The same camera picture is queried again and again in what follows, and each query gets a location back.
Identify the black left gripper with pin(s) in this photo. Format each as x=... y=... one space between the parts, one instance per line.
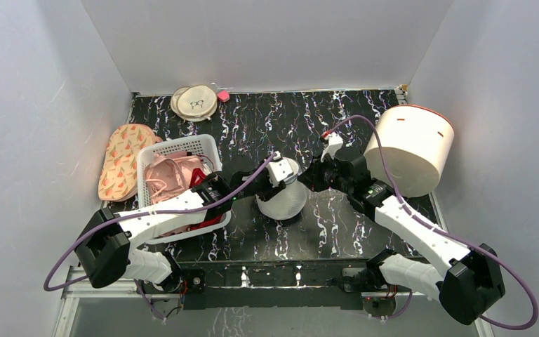
x=269 y=189

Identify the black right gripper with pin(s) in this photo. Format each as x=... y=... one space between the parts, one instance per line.
x=318 y=172

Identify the white cylindrical mesh laundry bag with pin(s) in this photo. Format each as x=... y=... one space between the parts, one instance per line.
x=287 y=203

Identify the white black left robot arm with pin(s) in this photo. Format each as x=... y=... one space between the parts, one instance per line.
x=108 y=248

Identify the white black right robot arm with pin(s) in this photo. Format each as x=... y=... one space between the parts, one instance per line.
x=464 y=281

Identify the white plastic laundry basket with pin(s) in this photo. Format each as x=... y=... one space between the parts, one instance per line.
x=203 y=145

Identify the pink bra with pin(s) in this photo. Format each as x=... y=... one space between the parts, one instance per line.
x=169 y=175

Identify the beige round mesh laundry bag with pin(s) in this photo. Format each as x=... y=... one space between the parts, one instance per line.
x=194 y=103

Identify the peach floral mesh laundry bag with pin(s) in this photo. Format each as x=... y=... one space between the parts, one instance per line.
x=119 y=177

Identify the pink small block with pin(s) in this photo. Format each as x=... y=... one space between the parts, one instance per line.
x=223 y=96

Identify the cream cylindrical drum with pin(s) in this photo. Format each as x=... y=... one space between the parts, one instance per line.
x=416 y=142

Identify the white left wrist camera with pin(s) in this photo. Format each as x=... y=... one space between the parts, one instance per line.
x=285 y=171

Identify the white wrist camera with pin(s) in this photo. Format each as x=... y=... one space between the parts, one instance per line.
x=332 y=143
x=285 y=171

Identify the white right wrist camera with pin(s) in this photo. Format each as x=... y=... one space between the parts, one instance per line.
x=332 y=143

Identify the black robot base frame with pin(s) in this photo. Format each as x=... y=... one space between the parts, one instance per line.
x=291 y=283

